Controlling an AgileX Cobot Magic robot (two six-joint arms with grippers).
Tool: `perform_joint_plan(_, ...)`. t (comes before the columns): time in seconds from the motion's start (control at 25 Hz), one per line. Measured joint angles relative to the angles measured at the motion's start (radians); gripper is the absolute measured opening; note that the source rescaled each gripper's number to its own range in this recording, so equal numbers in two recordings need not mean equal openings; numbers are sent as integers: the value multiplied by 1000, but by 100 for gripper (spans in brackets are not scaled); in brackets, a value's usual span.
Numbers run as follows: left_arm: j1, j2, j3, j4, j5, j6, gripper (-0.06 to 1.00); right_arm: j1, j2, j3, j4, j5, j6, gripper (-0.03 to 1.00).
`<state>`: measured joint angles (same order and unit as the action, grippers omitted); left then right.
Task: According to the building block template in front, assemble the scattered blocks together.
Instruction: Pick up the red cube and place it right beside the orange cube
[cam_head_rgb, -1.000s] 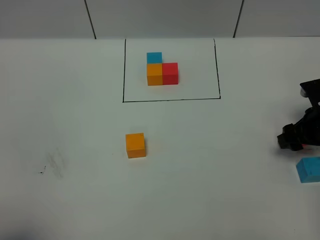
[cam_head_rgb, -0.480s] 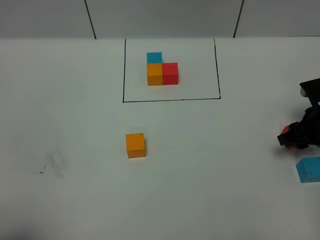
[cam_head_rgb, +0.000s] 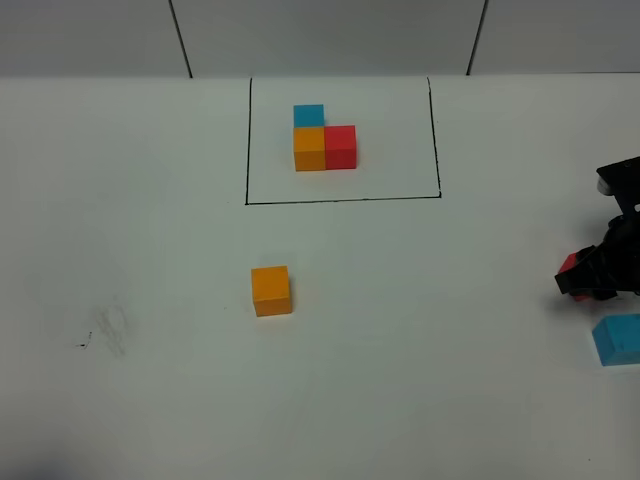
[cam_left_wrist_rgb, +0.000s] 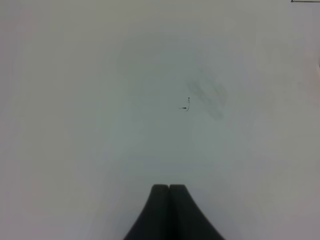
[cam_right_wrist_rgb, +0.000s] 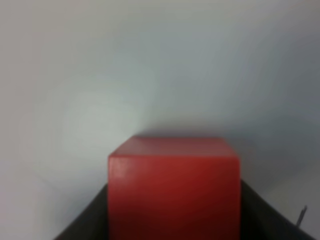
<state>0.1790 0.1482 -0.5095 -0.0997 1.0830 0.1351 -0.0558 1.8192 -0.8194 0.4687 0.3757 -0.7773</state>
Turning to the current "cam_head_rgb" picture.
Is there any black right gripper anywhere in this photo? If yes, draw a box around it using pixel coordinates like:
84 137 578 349
554 212 639 301

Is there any white template sheet black border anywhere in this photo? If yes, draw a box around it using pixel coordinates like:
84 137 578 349
246 76 441 205

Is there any red template block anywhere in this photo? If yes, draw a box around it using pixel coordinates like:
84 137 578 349
324 125 357 170

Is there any orange template block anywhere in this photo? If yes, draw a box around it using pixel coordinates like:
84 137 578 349
293 127 326 172

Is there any blue template block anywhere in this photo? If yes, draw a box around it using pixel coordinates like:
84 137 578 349
293 104 325 128

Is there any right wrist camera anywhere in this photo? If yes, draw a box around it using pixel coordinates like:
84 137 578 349
596 157 640 216

